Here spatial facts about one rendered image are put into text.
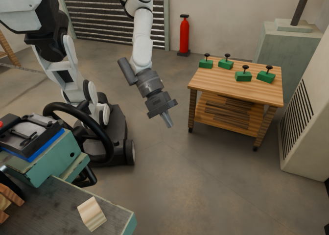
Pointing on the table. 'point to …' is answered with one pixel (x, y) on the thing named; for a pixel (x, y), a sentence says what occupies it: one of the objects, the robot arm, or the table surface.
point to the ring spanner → (37, 122)
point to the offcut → (91, 214)
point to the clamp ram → (7, 176)
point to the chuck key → (21, 135)
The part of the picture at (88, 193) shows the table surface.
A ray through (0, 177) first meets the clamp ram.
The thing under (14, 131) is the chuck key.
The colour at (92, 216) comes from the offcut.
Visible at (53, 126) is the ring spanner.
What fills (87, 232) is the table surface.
